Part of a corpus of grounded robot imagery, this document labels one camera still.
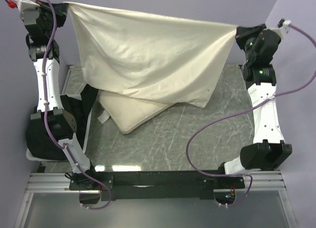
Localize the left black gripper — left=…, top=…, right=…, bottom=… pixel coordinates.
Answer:
left=33, top=0, right=68, bottom=39

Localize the cream pillowcase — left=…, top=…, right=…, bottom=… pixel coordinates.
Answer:
left=69, top=2, right=237, bottom=108

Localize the cream pillow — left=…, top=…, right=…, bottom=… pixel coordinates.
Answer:
left=99, top=90, right=172, bottom=134

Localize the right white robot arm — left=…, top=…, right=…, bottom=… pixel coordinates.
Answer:
left=217, top=24, right=292, bottom=188

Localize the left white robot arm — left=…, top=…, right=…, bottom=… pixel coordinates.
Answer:
left=17, top=0, right=91, bottom=174

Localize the white pillow label tag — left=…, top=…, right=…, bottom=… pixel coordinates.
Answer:
left=97, top=110, right=110, bottom=124

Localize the black cloth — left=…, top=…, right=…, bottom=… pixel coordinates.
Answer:
left=26, top=84, right=98, bottom=161

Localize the grey plastic basket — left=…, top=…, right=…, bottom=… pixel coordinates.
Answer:
left=26, top=94, right=93, bottom=161

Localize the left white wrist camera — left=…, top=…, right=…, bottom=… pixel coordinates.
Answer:
left=4, top=0, right=39, bottom=12

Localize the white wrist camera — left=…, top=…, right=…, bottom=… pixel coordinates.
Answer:
left=4, top=0, right=39, bottom=12
left=268, top=18, right=291, bottom=39

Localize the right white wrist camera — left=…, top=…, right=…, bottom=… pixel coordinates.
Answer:
left=268, top=18, right=291, bottom=39

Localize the aluminium frame rail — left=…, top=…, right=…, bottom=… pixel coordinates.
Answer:
left=14, top=172, right=82, bottom=228

